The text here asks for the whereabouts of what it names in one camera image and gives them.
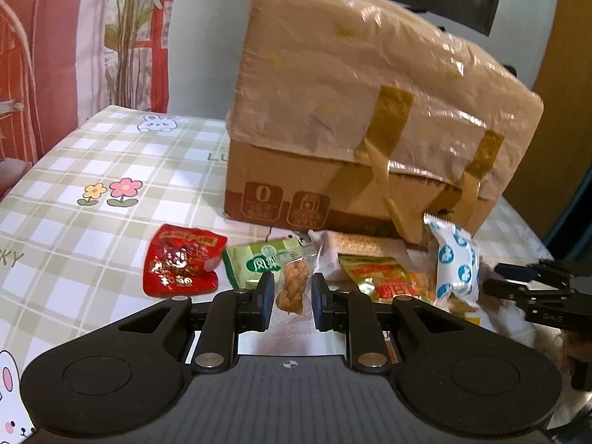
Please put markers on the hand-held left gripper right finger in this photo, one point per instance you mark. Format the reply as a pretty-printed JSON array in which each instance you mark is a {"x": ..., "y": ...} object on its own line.
[{"x": 318, "y": 300}]

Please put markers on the green snack packet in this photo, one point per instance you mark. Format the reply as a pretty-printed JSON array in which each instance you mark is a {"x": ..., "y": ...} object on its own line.
[{"x": 249, "y": 259}]

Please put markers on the clear cracker packet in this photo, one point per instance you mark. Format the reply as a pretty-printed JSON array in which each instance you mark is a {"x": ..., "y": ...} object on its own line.
[{"x": 358, "y": 245}]

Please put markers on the plastic-covered cardboard box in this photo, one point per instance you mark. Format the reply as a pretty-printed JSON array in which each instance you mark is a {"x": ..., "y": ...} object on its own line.
[{"x": 347, "y": 78}]

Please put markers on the red floral printed curtain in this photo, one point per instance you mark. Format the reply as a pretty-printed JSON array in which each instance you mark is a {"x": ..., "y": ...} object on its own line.
[{"x": 69, "y": 32}]

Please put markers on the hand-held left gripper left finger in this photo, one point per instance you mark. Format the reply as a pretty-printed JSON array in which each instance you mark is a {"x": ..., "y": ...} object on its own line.
[{"x": 266, "y": 299}]

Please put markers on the brown wooden door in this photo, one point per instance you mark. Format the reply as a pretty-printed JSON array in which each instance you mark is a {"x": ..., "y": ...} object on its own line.
[{"x": 565, "y": 101}]

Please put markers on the yellow orange snack packet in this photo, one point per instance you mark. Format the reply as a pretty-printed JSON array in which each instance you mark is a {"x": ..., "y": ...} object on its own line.
[{"x": 386, "y": 278}]

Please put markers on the checked cartoon tablecloth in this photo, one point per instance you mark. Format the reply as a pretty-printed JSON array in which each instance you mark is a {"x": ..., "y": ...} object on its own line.
[{"x": 92, "y": 162}]

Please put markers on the red snack packet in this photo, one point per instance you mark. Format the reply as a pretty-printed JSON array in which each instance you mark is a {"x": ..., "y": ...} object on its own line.
[{"x": 178, "y": 259}]

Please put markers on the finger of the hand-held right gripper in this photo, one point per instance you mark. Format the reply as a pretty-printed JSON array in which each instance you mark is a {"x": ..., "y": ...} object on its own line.
[
  {"x": 508, "y": 290},
  {"x": 522, "y": 270}
]

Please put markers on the white blue-spotted snack packet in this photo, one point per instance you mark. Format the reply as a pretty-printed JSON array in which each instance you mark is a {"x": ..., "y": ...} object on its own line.
[{"x": 451, "y": 259}]

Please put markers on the twisted dough snack clear wrapper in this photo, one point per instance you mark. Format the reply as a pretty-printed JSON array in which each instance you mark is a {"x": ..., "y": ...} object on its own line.
[{"x": 293, "y": 282}]

